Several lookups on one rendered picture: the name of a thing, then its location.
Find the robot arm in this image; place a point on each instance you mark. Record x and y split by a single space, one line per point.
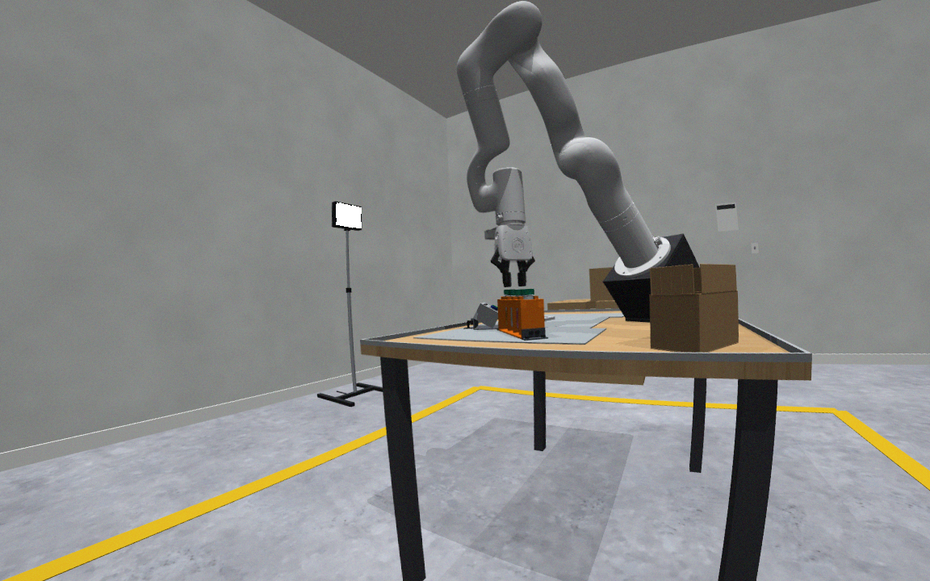
512 36

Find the brown cardboard box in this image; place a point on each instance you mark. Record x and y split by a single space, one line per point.
693 309

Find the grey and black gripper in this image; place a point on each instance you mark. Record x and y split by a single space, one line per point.
512 244

